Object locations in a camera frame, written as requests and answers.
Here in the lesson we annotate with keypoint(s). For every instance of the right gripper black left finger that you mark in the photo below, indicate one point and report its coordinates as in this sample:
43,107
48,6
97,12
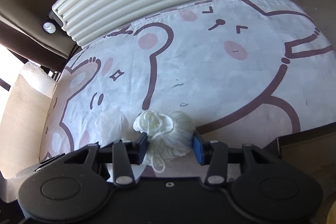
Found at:
139,149

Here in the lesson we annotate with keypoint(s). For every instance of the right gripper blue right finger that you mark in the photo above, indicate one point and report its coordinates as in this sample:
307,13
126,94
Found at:
201,149

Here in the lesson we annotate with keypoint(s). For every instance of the knotted white plastic bag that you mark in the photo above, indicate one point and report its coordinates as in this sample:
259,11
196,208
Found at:
111,127

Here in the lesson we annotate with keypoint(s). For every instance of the bear print bed sheet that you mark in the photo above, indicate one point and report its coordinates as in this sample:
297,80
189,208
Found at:
245,71

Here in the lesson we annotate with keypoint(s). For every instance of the black open storage box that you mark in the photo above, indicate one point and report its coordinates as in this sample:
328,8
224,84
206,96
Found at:
313,152

